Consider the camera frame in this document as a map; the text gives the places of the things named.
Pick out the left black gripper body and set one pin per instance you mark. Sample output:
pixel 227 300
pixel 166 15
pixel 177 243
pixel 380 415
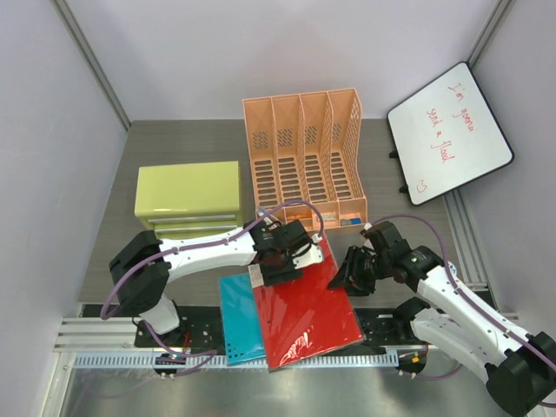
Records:
pixel 281 270

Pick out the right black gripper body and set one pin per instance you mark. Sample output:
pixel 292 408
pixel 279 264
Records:
pixel 366 268

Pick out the blue and grey marker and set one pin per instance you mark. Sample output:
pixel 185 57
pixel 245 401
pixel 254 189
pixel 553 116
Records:
pixel 350 221

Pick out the red A4 folder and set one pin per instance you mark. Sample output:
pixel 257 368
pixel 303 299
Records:
pixel 304 318

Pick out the teal A4 folder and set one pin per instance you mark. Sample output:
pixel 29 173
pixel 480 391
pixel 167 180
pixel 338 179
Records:
pixel 241 328

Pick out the green metal drawer cabinet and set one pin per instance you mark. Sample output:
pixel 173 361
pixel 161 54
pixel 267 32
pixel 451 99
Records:
pixel 189 200

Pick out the orange plastic file organizer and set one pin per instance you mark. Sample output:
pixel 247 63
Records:
pixel 303 152

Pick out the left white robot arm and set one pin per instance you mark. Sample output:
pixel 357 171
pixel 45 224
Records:
pixel 147 264

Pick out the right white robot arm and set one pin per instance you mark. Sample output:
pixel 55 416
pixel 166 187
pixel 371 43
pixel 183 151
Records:
pixel 516 366

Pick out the small whiteboard with writing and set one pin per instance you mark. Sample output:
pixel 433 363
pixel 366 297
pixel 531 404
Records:
pixel 446 136

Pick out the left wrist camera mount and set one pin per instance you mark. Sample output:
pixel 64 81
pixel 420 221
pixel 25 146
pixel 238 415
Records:
pixel 310 254

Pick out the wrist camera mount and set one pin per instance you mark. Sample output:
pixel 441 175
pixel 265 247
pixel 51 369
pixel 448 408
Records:
pixel 310 254
pixel 371 231

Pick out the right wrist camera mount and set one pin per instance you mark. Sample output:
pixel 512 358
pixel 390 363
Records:
pixel 371 231

